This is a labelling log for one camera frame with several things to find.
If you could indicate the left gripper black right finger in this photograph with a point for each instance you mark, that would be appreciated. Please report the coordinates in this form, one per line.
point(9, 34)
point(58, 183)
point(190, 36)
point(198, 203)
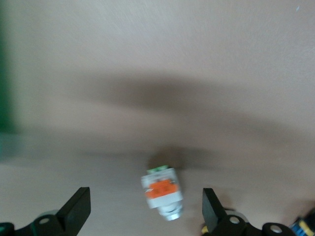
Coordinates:
point(216, 216)

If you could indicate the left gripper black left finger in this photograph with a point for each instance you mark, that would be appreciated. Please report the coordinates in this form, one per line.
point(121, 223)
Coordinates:
point(71, 214)

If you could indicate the green plastic tray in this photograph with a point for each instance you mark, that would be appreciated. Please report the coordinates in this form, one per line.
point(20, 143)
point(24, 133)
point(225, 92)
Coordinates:
point(5, 73)

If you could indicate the brown table cover sheet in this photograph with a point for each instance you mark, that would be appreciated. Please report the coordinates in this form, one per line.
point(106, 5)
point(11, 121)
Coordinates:
point(172, 49)

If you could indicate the green pushbutton switch white orange block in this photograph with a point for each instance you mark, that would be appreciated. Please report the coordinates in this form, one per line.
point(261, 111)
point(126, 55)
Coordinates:
point(161, 190)

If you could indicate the yellow pushbutton switch blue block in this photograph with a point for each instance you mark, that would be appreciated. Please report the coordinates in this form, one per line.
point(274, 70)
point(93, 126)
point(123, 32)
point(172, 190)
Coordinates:
point(304, 227)

